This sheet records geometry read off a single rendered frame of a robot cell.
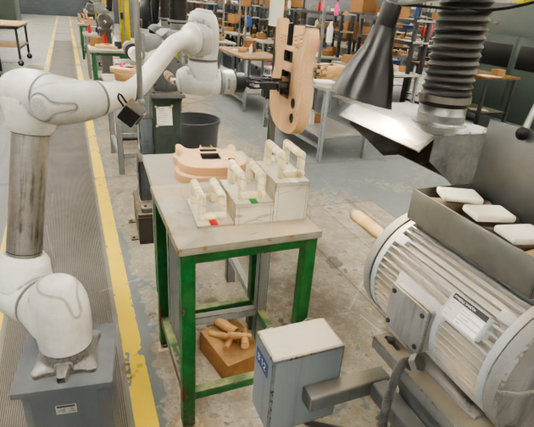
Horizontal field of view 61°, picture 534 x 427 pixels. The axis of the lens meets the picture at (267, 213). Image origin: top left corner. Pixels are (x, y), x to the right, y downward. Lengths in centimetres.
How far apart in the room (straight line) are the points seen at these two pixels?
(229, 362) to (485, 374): 170
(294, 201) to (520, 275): 121
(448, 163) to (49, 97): 96
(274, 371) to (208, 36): 113
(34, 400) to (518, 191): 135
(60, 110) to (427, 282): 96
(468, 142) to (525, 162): 13
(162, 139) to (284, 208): 179
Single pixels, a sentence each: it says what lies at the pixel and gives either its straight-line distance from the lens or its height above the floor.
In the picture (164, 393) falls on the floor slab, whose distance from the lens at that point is 240.
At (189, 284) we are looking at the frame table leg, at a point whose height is 77.
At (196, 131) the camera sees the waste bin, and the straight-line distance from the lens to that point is 415.
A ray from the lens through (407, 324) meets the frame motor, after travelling 87.
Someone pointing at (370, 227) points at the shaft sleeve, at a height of 126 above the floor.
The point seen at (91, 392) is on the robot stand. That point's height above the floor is 66.
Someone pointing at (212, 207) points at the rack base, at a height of 94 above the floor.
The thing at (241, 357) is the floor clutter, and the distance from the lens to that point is 236.
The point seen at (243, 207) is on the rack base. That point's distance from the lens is 177.
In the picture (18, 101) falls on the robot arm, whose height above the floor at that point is 145.
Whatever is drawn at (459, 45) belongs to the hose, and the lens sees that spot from 101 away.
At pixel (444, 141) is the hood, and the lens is 96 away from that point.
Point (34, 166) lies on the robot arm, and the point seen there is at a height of 127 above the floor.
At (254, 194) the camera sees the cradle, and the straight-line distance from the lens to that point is 179.
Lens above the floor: 174
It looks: 25 degrees down
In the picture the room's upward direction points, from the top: 4 degrees clockwise
